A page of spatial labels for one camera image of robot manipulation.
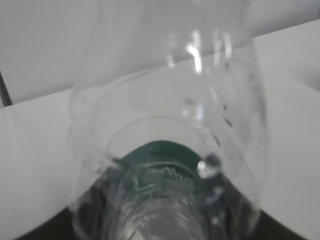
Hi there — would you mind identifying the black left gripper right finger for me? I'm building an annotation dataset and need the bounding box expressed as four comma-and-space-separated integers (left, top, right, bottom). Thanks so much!
258, 210, 306, 240

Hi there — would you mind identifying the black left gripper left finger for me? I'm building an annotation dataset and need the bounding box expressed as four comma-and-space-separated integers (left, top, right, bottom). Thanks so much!
17, 208, 75, 240

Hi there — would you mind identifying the clear water bottle green label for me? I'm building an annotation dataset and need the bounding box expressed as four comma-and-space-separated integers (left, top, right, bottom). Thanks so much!
69, 0, 268, 240

